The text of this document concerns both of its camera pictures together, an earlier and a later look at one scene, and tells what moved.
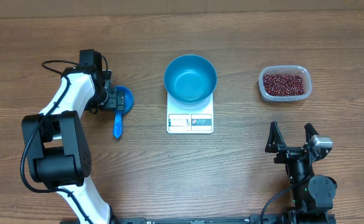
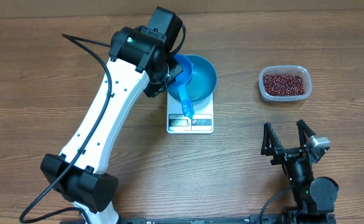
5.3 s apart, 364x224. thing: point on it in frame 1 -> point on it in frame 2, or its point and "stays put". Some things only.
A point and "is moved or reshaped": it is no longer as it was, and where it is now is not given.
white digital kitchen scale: (197, 121) stays put
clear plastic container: (285, 83) stays put
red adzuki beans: (284, 84) stays put
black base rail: (252, 219) stays put
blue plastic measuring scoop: (129, 100) is moved or reshaped
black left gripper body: (112, 100) -> (171, 71)
